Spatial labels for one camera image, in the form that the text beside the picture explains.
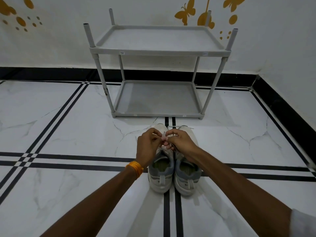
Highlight orange butterfly wall sticker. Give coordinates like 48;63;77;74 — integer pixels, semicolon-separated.
223;0;247;13
174;0;196;26

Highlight person's left forearm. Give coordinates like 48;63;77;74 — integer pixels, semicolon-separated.
39;168;139;237

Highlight person's right forearm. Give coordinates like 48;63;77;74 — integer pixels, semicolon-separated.
191;148;294;237

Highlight white grey sneaker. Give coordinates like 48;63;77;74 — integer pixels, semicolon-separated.
173;125;202;197
147;123;175;194

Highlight orange thread bracelet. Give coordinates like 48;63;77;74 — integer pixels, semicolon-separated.
125;161;144;180

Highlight person's left hand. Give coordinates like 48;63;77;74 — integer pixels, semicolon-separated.
135;128;163;169

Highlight grey plastic two-tier rack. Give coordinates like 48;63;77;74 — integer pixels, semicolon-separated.
83;8;238;120

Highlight white shirt sleeve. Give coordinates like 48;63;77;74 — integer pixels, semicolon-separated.
289;208;316;237

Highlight person's right hand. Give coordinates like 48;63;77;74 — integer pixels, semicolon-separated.
163;129;202;163

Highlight orange flower wall sticker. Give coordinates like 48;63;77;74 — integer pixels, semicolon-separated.
197;0;215;29

